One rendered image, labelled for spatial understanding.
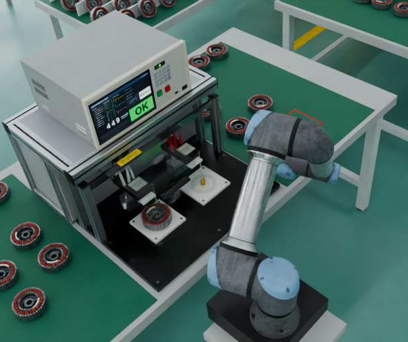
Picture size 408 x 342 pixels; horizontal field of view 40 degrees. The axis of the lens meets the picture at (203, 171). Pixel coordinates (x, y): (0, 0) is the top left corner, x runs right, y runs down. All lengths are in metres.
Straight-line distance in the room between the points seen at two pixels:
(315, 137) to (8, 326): 1.17
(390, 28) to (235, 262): 1.89
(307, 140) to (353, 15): 1.74
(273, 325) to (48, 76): 1.08
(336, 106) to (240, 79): 0.49
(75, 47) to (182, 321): 1.38
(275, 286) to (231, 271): 0.14
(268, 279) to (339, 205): 1.65
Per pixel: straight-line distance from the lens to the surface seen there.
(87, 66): 1.96
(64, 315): 1.98
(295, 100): 2.62
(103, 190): 2.21
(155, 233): 2.06
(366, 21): 3.22
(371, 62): 4.25
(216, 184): 2.19
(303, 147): 1.61
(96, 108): 1.84
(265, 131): 1.62
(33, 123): 2.13
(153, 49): 1.99
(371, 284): 2.88
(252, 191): 1.62
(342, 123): 2.51
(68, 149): 1.96
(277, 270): 1.60
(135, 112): 1.96
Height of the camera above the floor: 2.35
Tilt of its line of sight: 44 degrees down
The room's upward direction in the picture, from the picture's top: 7 degrees counter-clockwise
